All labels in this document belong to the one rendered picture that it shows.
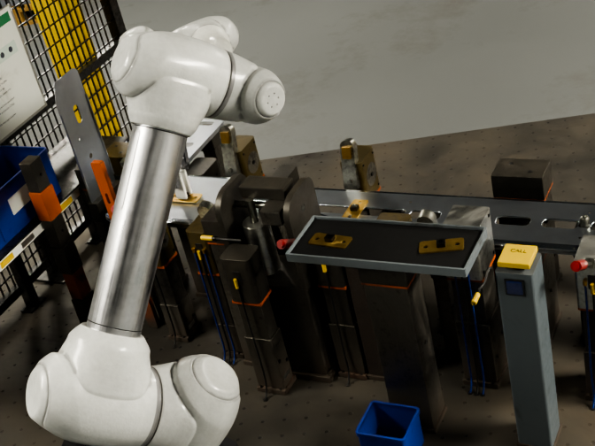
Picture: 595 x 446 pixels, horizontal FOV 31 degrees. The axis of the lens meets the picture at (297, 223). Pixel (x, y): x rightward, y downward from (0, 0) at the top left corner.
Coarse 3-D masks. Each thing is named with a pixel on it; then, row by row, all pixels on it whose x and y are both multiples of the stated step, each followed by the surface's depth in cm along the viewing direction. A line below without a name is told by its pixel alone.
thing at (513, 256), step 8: (504, 248) 198; (512, 248) 198; (520, 248) 197; (528, 248) 197; (536, 248) 196; (504, 256) 196; (512, 256) 196; (520, 256) 195; (528, 256) 194; (504, 264) 195; (512, 264) 194; (520, 264) 193; (528, 264) 193
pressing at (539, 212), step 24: (216, 192) 272; (336, 192) 259; (360, 192) 257; (384, 192) 255; (192, 216) 264; (336, 216) 250; (360, 216) 248; (504, 216) 236; (528, 216) 234; (552, 216) 232; (576, 216) 230; (504, 240) 228; (528, 240) 226; (552, 240) 224; (576, 240) 223
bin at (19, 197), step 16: (0, 160) 285; (16, 160) 284; (48, 160) 278; (0, 176) 285; (16, 176) 267; (48, 176) 278; (0, 192) 262; (16, 192) 268; (0, 208) 263; (16, 208) 268; (32, 208) 273; (0, 224) 263; (16, 224) 268; (0, 240) 264
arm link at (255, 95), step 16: (240, 64) 198; (240, 80) 196; (256, 80) 196; (272, 80) 197; (240, 96) 197; (256, 96) 196; (272, 96) 197; (224, 112) 198; (240, 112) 199; (256, 112) 197; (272, 112) 198
